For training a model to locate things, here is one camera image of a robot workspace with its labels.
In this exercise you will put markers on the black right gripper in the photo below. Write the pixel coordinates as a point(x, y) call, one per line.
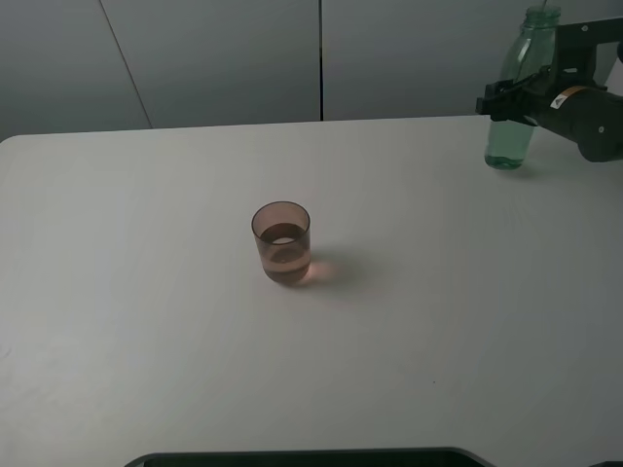
point(567, 96)

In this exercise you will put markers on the green transparent water bottle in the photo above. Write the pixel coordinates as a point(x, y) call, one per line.
point(508, 142)

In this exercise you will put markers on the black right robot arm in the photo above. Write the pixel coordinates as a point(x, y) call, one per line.
point(596, 144)

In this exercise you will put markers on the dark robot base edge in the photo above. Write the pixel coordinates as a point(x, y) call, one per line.
point(331, 457)

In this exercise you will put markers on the pink translucent plastic cup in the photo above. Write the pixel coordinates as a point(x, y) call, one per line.
point(281, 231)

